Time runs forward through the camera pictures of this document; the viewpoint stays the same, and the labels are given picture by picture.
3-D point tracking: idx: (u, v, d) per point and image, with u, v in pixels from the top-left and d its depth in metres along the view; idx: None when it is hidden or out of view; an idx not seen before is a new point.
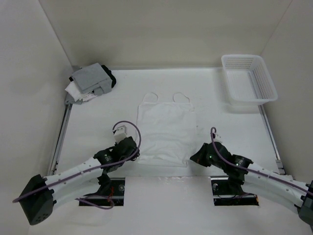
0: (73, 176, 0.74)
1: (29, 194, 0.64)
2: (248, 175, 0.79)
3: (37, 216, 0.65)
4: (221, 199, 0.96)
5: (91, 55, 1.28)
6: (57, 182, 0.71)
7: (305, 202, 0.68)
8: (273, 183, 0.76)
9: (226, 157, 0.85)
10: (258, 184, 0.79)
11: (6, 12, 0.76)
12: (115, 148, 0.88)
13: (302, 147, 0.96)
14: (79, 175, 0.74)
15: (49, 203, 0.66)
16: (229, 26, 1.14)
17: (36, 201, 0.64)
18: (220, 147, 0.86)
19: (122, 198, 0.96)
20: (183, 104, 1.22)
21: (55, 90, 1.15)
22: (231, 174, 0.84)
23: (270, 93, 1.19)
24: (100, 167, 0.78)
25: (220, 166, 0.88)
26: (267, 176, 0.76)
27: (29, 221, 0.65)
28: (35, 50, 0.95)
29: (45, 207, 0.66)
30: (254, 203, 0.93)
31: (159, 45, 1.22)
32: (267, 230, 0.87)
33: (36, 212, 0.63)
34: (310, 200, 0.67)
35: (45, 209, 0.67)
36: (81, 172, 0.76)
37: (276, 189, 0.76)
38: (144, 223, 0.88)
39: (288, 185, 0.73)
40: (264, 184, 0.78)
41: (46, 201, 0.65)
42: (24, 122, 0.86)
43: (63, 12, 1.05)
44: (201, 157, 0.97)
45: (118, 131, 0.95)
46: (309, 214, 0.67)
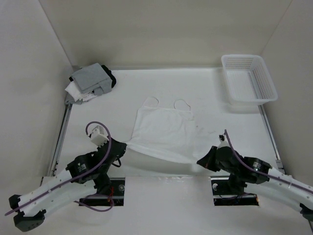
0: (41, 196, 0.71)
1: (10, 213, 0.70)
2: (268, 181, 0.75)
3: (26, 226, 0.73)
4: (221, 199, 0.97)
5: (91, 55, 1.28)
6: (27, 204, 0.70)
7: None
8: (294, 190, 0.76)
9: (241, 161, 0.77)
10: (276, 188, 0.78)
11: (6, 11, 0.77)
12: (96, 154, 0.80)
13: (303, 147, 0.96)
14: (46, 194, 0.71)
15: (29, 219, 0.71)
16: (229, 26, 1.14)
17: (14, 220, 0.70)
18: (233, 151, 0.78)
19: (122, 198, 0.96)
20: (183, 111, 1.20)
21: (55, 90, 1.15)
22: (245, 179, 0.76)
23: (270, 93, 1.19)
24: (71, 180, 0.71)
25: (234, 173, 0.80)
26: (289, 184, 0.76)
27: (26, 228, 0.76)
28: (35, 50, 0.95)
29: (27, 223, 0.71)
30: (254, 203, 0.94)
31: (160, 45, 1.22)
32: (266, 230, 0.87)
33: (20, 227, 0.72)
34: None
35: (27, 223, 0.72)
36: (50, 190, 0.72)
37: (294, 195, 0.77)
38: (143, 222, 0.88)
39: (308, 193, 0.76)
40: (282, 190, 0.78)
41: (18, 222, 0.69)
42: (24, 121, 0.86)
43: (63, 12, 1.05)
44: (210, 163, 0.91)
45: (94, 134, 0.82)
46: None
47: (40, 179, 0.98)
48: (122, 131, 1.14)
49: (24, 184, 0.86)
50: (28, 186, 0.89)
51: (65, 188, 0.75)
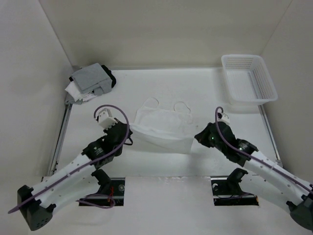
0: (57, 182, 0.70)
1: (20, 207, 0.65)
2: (250, 163, 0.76)
3: (36, 222, 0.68)
4: (221, 199, 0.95)
5: (91, 55, 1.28)
6: (42, 193, 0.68)
7: (304, 202, 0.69)
8: (274, 175, 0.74)
9: (230, 140, 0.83)
10: (259, 173, 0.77)
11: (6, 11, 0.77)
12: (106, 138, 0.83)
13: (303, 147, 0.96)
14: (65, 178, 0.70)
15: (43, 210, 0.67)
16: (229, 26, 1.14)
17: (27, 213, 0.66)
18: (223, 129, 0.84)
19: (122, 198, 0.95)
20: (184, 114, 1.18)
21: (55, 90, 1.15)
22: (230, 156, 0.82)
23: (270, 93, 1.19)
24: (90, 163, 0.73)
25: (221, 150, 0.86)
26: (270, 168, 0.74)
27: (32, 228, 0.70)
28: (35, 50, 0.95)
29: (39, 215, 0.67)
30: (254, 203, 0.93)
31: (160, 45, 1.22)
32: (266, 230, 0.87)
33: (32, 223, 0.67)
34: (309, 200, 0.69)
35: (40, 217, 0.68)
36: (68, 175, 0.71)
37: (277, 183, 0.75)
38: (143, 222, 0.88)
39: (290, 181, 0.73)
40: (266, 176, 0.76)
41: (34, 214, 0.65)
42: (24, 121, 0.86)
43: (63, 12, 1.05)
44: (204, 138, 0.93)
45: (101, 117, 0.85)
46: (302, 212, 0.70)
47: (40, 179, 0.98)
48: None
49: (24, 184, 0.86)
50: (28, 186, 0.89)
51: (83, 174, 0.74)
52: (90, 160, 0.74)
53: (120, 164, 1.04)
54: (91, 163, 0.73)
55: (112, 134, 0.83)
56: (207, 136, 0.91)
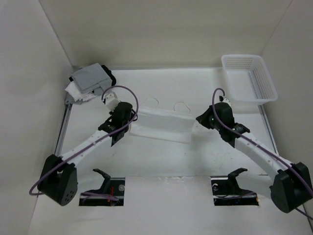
0: (86, 150, 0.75)
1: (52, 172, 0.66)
2: (238, 139, 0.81)
3: (67, 189, 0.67)
4: (221, 199, 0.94)
5: (91, 56, 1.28)
6: (74, 157, 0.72)
7: (280, 176, 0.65)
8: (258, 152, 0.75)
9: (227, 120, 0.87)
10: (247, 151, 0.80)
11: (6, 11, 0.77)
12: (113, 116, 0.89)
13: (302, 147, 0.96)
14: (94, 145, 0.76)
15: (73, 177, 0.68)
16: (229, 26, 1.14)
17: (62, 176, 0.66)
18: (223, 108, 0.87)
19: (122, 198, 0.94)
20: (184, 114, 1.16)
21: (55, 90, 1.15)
22: (222, 133, 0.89)
23: (270, 93, 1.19)
24: (109, 135, 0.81)
25: (218, 127, 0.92)
26: (255, 145, 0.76)
27: (58, 202, 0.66)
28: (36, 50, 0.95)
29: (71, 181, 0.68)
30: (254, 203, 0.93)
31: (160, 45, 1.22)
32: (266, 230, 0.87)
33: (64, 186, 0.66)
34: (284, 175, 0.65)
35: (72, 184, 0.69)
36: (94, 143, 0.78)
37: (259, 159, 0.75)
38: (143, 222, 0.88)
39: (271, 157, 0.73)
40: (252, 153, 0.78)
41: (71, 174, 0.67)
42: (24, 121, 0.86)
43: (63, 13, 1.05)
44: (205, 119, 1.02)
45: (108, 100, 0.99)
46: (278, 188, 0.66)
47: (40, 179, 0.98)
48: None
49: (25, 184, 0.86)
50: (29, 186, 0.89)
51: (102, 145, 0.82)
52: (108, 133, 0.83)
53: (120, 164, 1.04)
54: (110, 134, 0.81)
55: (117, 113, 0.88)
56: (208, 116, 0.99)
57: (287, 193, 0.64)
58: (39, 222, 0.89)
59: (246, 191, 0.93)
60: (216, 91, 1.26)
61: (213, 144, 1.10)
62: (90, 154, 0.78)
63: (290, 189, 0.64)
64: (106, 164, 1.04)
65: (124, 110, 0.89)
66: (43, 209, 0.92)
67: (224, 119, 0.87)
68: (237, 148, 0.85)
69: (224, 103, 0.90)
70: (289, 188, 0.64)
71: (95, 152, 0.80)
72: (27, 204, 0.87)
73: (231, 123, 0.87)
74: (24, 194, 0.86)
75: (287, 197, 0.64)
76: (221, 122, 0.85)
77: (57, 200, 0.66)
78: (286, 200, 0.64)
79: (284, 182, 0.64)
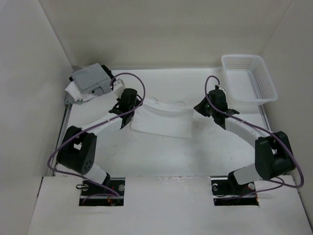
0: (102, 124, 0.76)
1: (71, 139, 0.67)
2: (228, 120, 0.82)
3: (87, 158, 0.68)
4: (221, 199, 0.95)
5: (91, 56, 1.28)
6: (92, 128, 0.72)
7: (259, 141, 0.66)
8: (242, 126, 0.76)
9: (221, 105, 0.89)
10: (235, 129, 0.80)
11: (6, 11, 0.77)
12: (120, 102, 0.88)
13: (302, 147, 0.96)
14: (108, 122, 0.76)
15: (93, 146, 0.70)
16: (229, 26, 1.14)
17: (84, 143, 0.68)
18: (218, 94, 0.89)
19: (122, 198, 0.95)
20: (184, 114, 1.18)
21: (55, 90, 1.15)
22: (215, 118, 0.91)
23: (270, 93, 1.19)
24: (121, 115, 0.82)
25: (212, 112, 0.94)
26: (241, 121, 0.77)
27: (79, 170, 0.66)
28: (35, 50, 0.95)
29: (91, 149, 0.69)
30: (254, 203, 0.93)
31: (160, 45, 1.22)
32: (266, 230, 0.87)
33: (86, 152, 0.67)
34: (264, 140, 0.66)
35: (91, 152, 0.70)
36: (109, 120, 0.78)
37: (245, 133, 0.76)
38: (143, 222, 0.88)
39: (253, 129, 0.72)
40: (239, 130, 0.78)
41: (92, 141, 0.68)
42: (24, 121, 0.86)
43: (63, 13, 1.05)
44: (201, 106, 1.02)
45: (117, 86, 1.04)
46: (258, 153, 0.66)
47: (39, 179, 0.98)
48: (122, 131, 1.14)
49: (25, 184, 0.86)
50: (29, 186, 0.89)
51: (113, 126, 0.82)
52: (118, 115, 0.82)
53: (120, 164, 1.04)
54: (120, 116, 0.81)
55: (124, 98, 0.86)
56: (204, 104, 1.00)
57: (267, 156, 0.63)
58: (38, 222, 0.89)
59: (246, 191, 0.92)
60: (209, 78, 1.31)
61: (213, 144, 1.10)
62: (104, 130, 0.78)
63: (270, 153, 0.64)
64: (106, 164, 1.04)
65: (131, 95, 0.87)
66: (42, 209, 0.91)
67: (217, 104, 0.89)
68: (228, 129, 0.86)
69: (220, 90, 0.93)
70: (269, 152, 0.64)
71: (106, 131, 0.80)
72: (27, 204, 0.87)
73: (224, 108, 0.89)
74: (24, 194, 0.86)
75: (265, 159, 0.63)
76: (214, 106, 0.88)
77: (78, 168, 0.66)
78: (267, 164, 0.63)
79: (263, 147, 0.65)
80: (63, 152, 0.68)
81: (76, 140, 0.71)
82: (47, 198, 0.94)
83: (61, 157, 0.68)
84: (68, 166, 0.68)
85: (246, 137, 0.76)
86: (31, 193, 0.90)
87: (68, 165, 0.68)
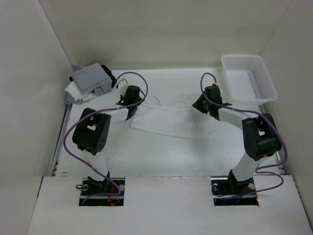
0: (114, 109, 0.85)
1: (86, 118, 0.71)
2: (220, 111, 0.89)
3: (102, 135, 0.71)
4: (221, 199, 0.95)
5: (91, 56, 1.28)
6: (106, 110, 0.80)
7: (246, 120, 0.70)
8: (233, 113, 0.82)
9: (215, 99, 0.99)
10: (229, 118, 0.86)
11: (5, 11, 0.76)
12: (125, 97, 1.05)
13: (302, 147, 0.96)
14: (118, 108, 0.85)
15: (107, 126, 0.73)
16: (229, 26, 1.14)
17: (100, 122, 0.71)
18: (212, 88, 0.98)
19: (122, 198, 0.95)
20: (184, 114, 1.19)
21: (55, 90, 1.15)
22: (211, 110, 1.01)
23: (270, 93, 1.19)
24: (127, 106, 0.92)
25: (207, 105, 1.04)
26: (232, 109, 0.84)
27: (94, 146, 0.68)
28: (35, 50, 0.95)
29: (106, 128, 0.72)
30: (254, 203, 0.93)
31: (160, 45, 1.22)
32: (266, 230, 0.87)
33: (101, 129, 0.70)
34: (251, 120, 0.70)
35: (105, 132, 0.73)
36: (118, 108, 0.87)
37: (235, 118, 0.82)
38: (143, 222, 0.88)
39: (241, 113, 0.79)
40: (232, 118, 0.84)
41: (108, 119, 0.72)
42: (24, 121, 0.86)
43: (63, 13, 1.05)
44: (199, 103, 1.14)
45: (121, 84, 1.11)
46: (246, 132, 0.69)
47: (39, 179, 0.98)
48: (122, 131, 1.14)
49: (25, 184, 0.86)
50: (29, 187, 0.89)
51: (119, 115, 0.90)
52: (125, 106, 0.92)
53: (120, 164, 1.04)
54: (127, 106, 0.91)
55: (129, 94, 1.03)
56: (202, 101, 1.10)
57: (253, 135, 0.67)
58: (38, 222, 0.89)
59: (247, 191, 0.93)
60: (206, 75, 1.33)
61: (213, 143, 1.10)
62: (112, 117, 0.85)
63: (256, 131, 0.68)
64: (106, 164, 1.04)
65: (135, 91, 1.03)
66: (42, 209, 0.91)
67: (212, 98, 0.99)
68: (221, 119, 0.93)
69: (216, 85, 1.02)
70: (255, 130, 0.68)
71: (113, 118, 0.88)
72: (27, 203, 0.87)
73: (218, 102, 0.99)
74: (25, 194, 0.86)
75: (252, 137, 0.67)
76: (210, 100, 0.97)
77: (94, 144, 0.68)
78: (253, 141, 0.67)
79: (249, 125, 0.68)
80: (78, 132, 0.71)
81: (90, 122, 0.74)
82: (47, 198, 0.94)
83: (77, 136, 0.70)
84: (82, 145, 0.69)
85: (236, 122, 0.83)
86: (31, 194, 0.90)
87: (83, 144, 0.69)
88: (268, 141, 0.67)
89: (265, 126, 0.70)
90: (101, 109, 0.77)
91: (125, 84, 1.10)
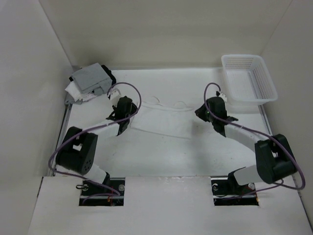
0: (100, 127, 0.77)
1: (71, 139, 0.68)
2: (227, 126, 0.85)
3: (88, 157, 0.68)
4: (221, 199, 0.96)
5: (92, 56, 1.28)
6: (93, 129, 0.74)
7: (260, 144, 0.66)
8: (243, 131, 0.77)
9: (220, 113, 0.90)
10: (237, 135, 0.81)
11: (6, 11, 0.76)
12: (116, 109, 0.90)
13: (302, 147, 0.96)
14: (107, 126, 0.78)
15: (94, 146, 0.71)
16: (229, 26, 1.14)
17: (84, 143, 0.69)
18: (217, 102, 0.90)
19: (122, 198, 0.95)
20: (184, 114, 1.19)
21: (55, 90, 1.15)
22: (214, 125, 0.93)
23: (270, 93, 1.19)
24: (118, 121, 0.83)
25: (211, 118, 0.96)
26: (240, 127, 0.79)
27: (78, 169, 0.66)
28: (35, 50, 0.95)
29: (92, 149, 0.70)
30: (254, 203, 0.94)
31: (160, 45, 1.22)
32: (266, 230, 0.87)
33: (86, 151, 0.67)
34: (265, 143, 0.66)
35: (91, 153, 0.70)
36: (107, 124, 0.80)
37: (244, 137, 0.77)
38: (143, 222, 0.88)
39: (253, 132, 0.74)
40: (240, 135, 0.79)
41: (93, 140, 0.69)
42: (24, 121, 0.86)
43: (63, 12, 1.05)
44: (201, 112, 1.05)
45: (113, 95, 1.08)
46: (260, 156, 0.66)
47: (39, 179, 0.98)
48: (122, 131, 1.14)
49: (25, 184, 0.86)
50: (29, 187, 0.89)
51: (109, 130, 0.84)
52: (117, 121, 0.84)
53: (120, 164, 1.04)
54: (118, 122, 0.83)
55: (120, 106, 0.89)
56: (204, 110, 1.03)
57: (268, 160, 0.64)
58: (38, 222, 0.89)
59: (246, 191, 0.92)
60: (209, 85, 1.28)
61: (213, 143, 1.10)
62: (101, 134, 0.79)
63: (271, 154, 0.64)
64: (106, 163, 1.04)
65: (126, 104, 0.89)
66: (42, 209, 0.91)
67: (217, 111, 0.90)
68: (228, 135, 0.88)
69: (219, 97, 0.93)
70: (269, 154, 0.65)
71: (103, 135, 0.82)
72: (27, 204, 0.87)
73: (223, 116, 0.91)
74: (25, 194, 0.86)
75: (267, 162, 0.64)
76: (214, 114, 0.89)
77: (78, 168, 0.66)
78: (268, 166, 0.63)
79: (263, 149, 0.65)
80: (61, 153, 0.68)
81: (76, 141, 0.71)
82: (47, 198, 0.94)
83: (60, 157, 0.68)
84: (67, 167, 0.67)
85: (246, 142, 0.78)
86: (31, 194, 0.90)
87: (68, 166, 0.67)
88: (284, 164, 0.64)
89: (278, 148, 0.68)
90: (87, 129, 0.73)
91: (116, 94, 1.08)
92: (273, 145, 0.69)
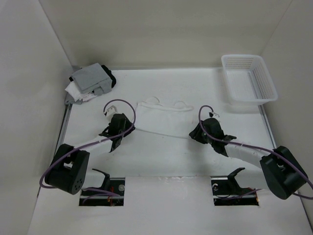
0: (94, 143, 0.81)
1: (63, 158, 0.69)
2: (228, 147, 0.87)
3: (78, 176, 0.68)
4: (221, 199, 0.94)
5: (92, 56, 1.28)
6: (86, 146, 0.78)
7: (265, 161, 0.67)
8: (245, 150, 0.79)
9: (217, 133, 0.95)
10: (241, 155, 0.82)
11: (5, 11, 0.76)
12: (110, 126, 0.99)
13: (302, 147, 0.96)
14: (100, 142, 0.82)
15: (85, 164, 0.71)
16: (229, 26, 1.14)
17: (75, 162, 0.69)
18: (212, 124, 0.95)
19: (122, 197, 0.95)
20: (185, 114, 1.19)
21: (55, 90, 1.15)
22: (215, 147, 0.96)
23: (270, 93, 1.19)
24: (111, 138, 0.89)
25: (209, 141, 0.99)
26: (240, 145, 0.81)
27: (69, 189, 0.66)
28: (35, 50, 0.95)
29: (83, 167, 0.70)
30: (254, 203, 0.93)
31: (160, 46, 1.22)
32: (266, 230, 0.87)
33: (77, 170, 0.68)
34: (269, 159, 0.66)
35: (82, 172, 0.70)
36: (100, 140, 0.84)
37: (247, 155, 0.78)
38: (143, 222, 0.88)
39: (255, 149, 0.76)
40: (243, 154, 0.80)
41: (84, 158, 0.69)
42: (24, 121, 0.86)
43: (63, 12, 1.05)
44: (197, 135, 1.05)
45: (109, 112, 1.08)
46: (269, 173, 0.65)
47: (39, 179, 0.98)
48: None
49: (25, 185, 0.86)
50: (28, 187, 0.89)
51: (102, 147, 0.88)
52: (109, 138, 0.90)
53: (120, 165, 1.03)
54: (111, 138, 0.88)
55: (114, 122, 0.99)
56: (199, 132, 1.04)
57: (277, 176, 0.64)
58: (38, 222, 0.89)
59: (246, 191, 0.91)
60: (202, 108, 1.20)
61: None
62: (94, 151, 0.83)
63: (279, 170, 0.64)
64: (106, 164, 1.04)
65: (120, 120, 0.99)
66: (42, 209, 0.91)
67: (214, 133, 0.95)
68: (230, 154, 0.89)
69: (213, 118, 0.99)
70: (277, 169, 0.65)
71: (96, 152, 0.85)
72: (27, 204, 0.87)
73: (220, 136, 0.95)
74: (24, 194, 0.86)
75: (277, 178, 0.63)
76: (211, 136, 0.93)
77: (68, 187, 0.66)
78: (279, 182, 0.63)
79: (269, 166, 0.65)
80: (52, 172, 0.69)
81: (67, 159, 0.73)
82: (47, 198, 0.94)
83: (51, 176, 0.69)
84: (57, 186, 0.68)
85: (249, 159, 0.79)
86: (31, 194, 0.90)
87: (58, 185, 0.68)
88: (293, 177, 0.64)
89: (283, 161, 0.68)
90: (80, 146, 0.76)
91: (113, 112, 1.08)
92: (278, 158, 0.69)
